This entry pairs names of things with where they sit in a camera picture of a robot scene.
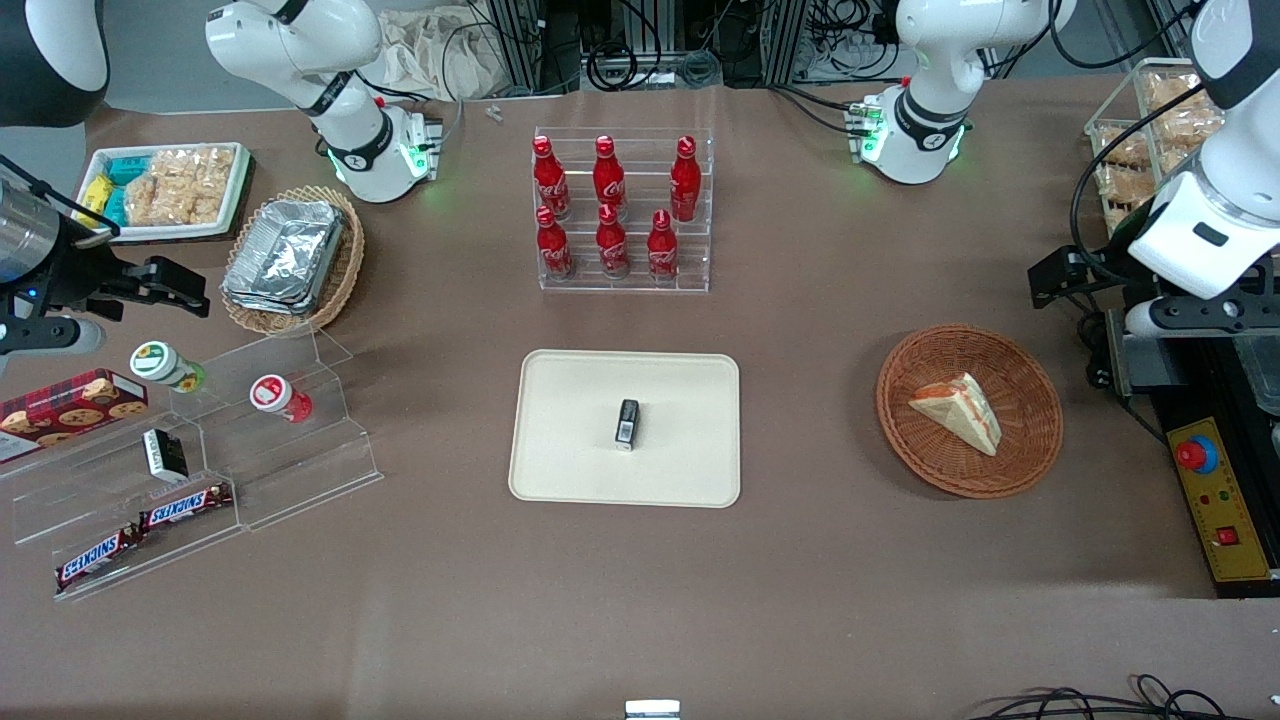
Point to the white snack tray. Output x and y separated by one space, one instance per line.
170 232

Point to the teal snack packet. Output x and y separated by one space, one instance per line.
115 205
127 168

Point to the green lid small bottle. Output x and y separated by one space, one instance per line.
165 364

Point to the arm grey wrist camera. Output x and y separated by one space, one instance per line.
50 337
1190 315

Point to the clear plastic cracker bin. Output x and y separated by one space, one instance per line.
1110 135

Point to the clear acrylic bottle rack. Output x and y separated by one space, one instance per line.
630 285

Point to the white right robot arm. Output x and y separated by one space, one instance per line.
300 50

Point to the rice cracker packet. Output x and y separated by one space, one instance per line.
212 180
155 195

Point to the round brown wicker basket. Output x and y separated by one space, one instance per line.
1025 440

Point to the small black white box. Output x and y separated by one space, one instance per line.
165 455

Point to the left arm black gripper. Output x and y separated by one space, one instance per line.
1106 264

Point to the crackers in clear bags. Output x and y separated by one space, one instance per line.
1180 110

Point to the snickers chocolate bar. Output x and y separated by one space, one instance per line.
185 507
97 558

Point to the grey metal plate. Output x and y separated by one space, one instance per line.
1140 355

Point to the red cookie box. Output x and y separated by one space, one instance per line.
70 405

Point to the white black edge device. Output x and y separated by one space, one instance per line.
652 710

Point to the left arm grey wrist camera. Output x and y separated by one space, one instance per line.
1190 315

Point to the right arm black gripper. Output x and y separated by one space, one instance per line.
78 274

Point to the triangle sandwich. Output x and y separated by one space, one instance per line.
958 410

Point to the yellow emergency stop box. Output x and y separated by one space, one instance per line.
1222 510

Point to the beige plastic tray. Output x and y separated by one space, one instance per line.
570 430

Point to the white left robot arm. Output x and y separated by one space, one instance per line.
935 60

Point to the beige cloth bag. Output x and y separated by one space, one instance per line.
440 50

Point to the red cola bottle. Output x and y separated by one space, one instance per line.
553 250
686 180
609 178
550 180
662 252
612 248

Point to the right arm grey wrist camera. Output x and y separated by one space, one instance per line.
50 337

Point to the yellow snack packet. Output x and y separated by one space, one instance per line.
93 195

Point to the small black barcode box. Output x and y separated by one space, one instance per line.
627 425

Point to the red lid small bottle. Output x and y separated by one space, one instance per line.
278 396

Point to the clear acrylic stepped shelf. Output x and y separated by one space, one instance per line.
300 470

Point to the oval wicker basket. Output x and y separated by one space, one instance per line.
335 290

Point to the stack of foil trays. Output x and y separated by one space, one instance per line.
285 250

